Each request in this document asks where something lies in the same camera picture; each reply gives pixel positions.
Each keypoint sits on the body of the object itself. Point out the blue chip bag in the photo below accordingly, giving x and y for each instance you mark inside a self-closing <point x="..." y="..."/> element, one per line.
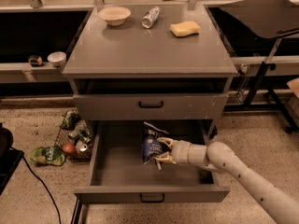
<point x="151" y="147"/>

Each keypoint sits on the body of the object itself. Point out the open grey middle drawer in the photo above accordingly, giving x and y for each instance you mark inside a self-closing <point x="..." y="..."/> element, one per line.
<point x="118" y="174"/>

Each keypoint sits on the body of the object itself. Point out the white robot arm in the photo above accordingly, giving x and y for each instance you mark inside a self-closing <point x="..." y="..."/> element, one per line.
<point x="218" y="157"/>

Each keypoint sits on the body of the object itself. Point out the yellow sponge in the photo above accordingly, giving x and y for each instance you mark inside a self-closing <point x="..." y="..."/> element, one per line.
<point x="185" y="28"/>

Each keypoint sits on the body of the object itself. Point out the black tray stand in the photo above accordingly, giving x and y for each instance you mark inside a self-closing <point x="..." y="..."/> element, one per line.
<point x="262" y="39"/>

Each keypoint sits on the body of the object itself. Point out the silver crushed can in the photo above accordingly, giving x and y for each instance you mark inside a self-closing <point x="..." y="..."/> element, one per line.
<point x="151" y="17"/>

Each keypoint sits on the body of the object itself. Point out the black wire basket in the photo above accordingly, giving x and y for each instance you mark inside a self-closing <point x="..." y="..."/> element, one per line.
<point x="71" y="137"/>

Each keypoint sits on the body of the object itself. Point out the grey drawer cabinet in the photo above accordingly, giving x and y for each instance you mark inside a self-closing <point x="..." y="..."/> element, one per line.
<point x="130" y="59"/>

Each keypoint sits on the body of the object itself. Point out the beige paper bowl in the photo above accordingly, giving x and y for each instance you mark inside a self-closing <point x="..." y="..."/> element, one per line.
<point x="114" y="16"/>

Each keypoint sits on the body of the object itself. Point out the red apple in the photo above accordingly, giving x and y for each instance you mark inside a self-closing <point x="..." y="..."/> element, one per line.
<point x="69" y="148"/>

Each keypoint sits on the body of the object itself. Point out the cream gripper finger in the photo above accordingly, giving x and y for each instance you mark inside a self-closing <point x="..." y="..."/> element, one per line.
<point x="165" y="158"/>
<point x="167" y="141"/>

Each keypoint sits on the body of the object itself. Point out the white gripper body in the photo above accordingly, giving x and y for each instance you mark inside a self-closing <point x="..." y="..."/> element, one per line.
<point x="181" y="151"/>

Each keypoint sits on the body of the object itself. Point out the dark green snack bag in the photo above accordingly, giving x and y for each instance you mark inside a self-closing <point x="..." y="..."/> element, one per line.
<point x="71" y="117"/>

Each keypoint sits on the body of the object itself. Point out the black equipment at left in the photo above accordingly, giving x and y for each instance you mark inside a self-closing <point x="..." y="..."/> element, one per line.
<point x="9" y="157"/>

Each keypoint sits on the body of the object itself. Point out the green soda can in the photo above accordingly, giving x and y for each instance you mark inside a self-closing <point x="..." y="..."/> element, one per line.
<point x="85" y="137"/>

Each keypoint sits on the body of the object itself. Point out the tape measure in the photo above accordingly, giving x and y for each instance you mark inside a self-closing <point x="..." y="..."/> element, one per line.
<point x="35" y="60"/>

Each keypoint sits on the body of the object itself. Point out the small white bowl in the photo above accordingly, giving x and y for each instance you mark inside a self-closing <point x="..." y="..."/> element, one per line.
<point x="57" y="58"/>

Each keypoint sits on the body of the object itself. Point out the silver soda can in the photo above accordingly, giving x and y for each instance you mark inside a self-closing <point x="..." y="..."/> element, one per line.
<point x="81" y="147"/>

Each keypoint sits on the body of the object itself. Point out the closed grey top drawer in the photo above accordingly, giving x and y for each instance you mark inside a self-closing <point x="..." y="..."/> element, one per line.
<point x="149" y="106"/>

